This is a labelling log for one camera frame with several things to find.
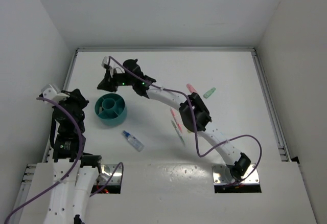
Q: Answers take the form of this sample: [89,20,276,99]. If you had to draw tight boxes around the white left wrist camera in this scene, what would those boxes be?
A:
[39,84,69,103]

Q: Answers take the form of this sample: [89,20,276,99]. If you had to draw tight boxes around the pink correction tape dispenser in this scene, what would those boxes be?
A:
[186,83,197,93]

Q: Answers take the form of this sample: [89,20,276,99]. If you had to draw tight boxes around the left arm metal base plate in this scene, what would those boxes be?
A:
[96,164,123,186]

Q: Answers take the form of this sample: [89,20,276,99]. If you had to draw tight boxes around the teal round divided organizer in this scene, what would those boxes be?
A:
[95,93,127,127]

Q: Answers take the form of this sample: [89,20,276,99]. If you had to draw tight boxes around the clear blue spray bottle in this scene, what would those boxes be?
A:
[122,130,145,152]

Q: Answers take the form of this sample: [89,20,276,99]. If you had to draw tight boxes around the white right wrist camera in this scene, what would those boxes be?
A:
[101,56,113,71]

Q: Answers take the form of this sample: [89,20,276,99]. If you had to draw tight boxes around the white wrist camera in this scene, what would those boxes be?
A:
[39,84,69,103]
[101,56,113,71]

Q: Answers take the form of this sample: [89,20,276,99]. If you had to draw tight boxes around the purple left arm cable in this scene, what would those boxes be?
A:
[5,96,124,224]

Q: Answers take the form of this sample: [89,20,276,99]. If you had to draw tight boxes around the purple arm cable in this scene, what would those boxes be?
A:
[108,56,262,185]
[5,96,124,224]

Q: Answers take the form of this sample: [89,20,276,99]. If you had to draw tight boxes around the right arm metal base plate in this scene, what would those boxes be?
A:
[212,164,260,186]

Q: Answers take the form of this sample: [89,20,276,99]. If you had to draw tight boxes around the green pen in wrapper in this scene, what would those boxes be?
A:
[171,120,185,146]

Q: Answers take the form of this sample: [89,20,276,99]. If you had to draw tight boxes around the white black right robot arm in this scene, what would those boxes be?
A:
[97,56,251,182]

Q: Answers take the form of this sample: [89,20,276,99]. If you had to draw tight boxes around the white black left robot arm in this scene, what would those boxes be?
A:
[39,84,102,223]

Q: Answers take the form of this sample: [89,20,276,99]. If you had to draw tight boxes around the red pen in wrapper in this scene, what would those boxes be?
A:
[170,107,182,133]

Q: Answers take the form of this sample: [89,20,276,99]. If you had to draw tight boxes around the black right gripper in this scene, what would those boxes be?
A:
[99,67,135,93]

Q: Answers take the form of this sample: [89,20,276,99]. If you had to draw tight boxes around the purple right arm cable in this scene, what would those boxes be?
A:
[108,56,262,185]

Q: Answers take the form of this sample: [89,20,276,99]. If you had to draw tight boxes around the green correction tape dispenser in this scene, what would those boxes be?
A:
[203,87,216,99]

